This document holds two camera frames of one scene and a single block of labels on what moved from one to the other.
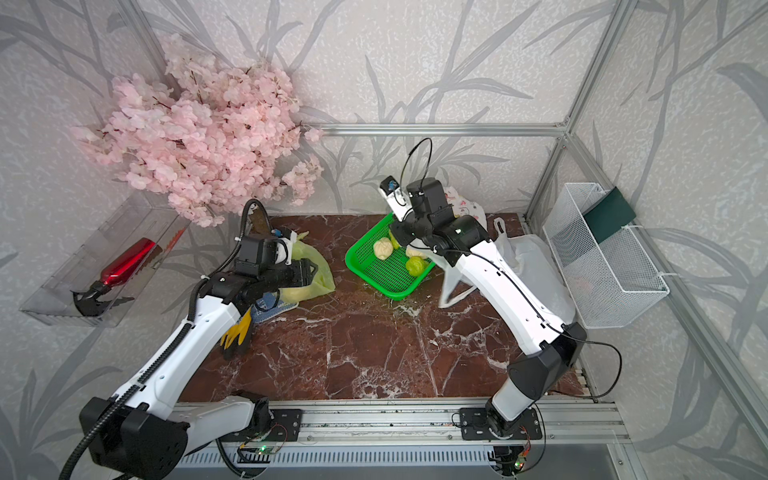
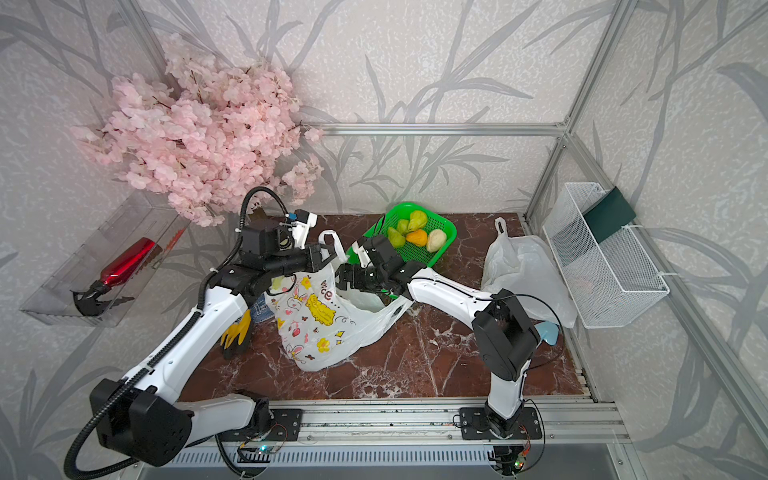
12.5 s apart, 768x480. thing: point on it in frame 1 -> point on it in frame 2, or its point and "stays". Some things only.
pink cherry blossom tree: x=216 y=137 stays
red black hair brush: x=87 y=301 stays
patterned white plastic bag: x=462 y=207 -> x=318 y=326
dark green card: x=608 y=215 stays
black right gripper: x=396 y=235 -> x=354 y=282
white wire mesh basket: x=609 y=280 stays
